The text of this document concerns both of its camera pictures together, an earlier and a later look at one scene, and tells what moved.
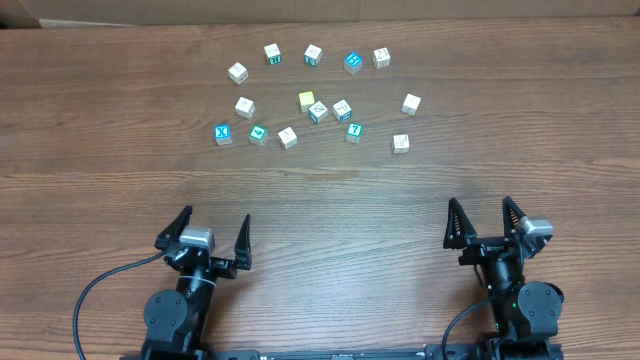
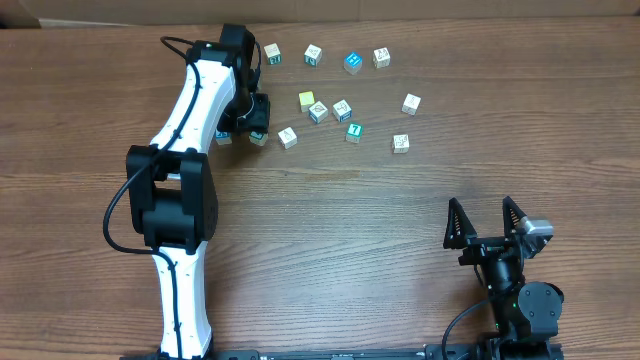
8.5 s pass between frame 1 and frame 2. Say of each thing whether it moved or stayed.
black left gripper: moved
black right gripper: stayed
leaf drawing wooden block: stayed
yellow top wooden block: stayed
